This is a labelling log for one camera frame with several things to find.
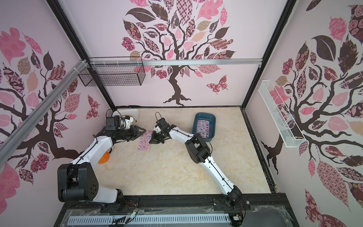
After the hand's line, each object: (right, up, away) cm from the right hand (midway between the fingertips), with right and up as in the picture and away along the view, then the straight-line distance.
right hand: (149, 142), depth 98 cm
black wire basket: (-49, +62, +44) cm, 90 cm away
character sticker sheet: (+39, +10, +9) cm, 42 cm away
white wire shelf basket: (+76, +17, -28) cm, 82 cm away
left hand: (0, +8, -13) cm, 15 cm away
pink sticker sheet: (-4, -1, 0) cm, 4 cm away
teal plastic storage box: (+45, +19, +9) cm, 50 cm away
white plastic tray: (-19, +23, +23) cm, 38 cm away
